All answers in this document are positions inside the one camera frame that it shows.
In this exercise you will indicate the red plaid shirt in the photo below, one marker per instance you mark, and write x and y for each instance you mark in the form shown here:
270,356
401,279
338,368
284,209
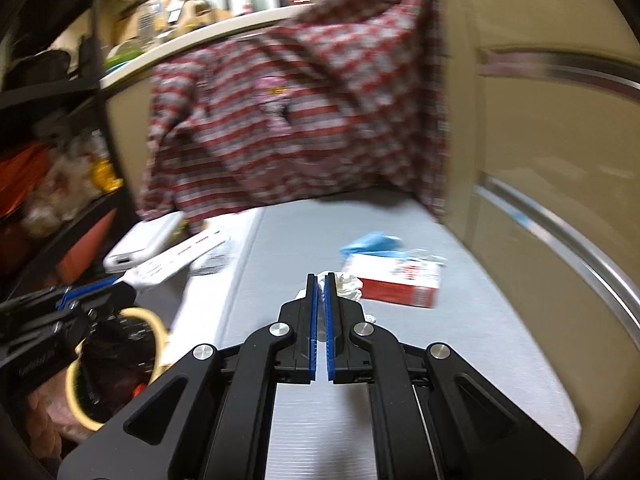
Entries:
300,125

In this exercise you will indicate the small red and white box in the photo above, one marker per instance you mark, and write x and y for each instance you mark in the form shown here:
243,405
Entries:
400,280

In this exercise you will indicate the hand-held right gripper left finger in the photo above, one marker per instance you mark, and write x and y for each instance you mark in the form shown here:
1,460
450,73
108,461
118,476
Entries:
312,330

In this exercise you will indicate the yellow rimmed trash can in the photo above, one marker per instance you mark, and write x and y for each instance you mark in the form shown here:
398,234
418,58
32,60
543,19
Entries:
155,332

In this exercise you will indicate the cardboard box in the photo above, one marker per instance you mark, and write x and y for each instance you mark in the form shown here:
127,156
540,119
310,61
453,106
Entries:
200,12

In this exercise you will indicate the yellow toy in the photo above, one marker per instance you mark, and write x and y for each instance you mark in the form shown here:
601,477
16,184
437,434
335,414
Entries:
105,176

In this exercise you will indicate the blue crumpled wrapper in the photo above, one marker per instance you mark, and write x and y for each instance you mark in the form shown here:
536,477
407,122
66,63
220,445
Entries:
372,244

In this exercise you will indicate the green dish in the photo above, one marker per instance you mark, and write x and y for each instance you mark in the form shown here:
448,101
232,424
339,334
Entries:
122,56

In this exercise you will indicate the clear cotton swab packet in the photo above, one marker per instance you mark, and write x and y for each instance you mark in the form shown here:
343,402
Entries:
425,257

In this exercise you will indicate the beige cabinet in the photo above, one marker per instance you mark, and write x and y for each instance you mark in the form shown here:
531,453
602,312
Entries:
525,130

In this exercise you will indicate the white tissue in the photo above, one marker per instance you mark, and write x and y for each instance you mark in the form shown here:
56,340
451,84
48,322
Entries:
350,285

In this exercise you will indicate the long red and white carton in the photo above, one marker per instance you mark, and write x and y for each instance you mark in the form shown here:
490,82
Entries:
175,260

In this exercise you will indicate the black striped white paper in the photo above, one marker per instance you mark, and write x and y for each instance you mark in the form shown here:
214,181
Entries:
212,262

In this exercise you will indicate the black storage shelf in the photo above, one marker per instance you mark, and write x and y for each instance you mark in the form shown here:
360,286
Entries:
60,90

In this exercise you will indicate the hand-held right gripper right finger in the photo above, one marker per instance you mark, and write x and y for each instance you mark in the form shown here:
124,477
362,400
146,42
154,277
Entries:
331,330

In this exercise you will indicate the white plastic bags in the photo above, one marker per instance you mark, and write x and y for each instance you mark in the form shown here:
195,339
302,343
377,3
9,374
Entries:
60,185

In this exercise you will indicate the white lidded bin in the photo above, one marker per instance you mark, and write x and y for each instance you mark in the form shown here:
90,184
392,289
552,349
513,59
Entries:
145,245

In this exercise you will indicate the orange cloth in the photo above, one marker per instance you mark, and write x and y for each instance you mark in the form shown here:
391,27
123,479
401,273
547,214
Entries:
87,247

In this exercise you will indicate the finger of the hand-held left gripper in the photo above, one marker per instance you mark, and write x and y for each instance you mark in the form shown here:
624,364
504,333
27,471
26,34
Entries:
90,294

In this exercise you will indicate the black bin liner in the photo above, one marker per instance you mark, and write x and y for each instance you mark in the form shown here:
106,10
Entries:
120,360

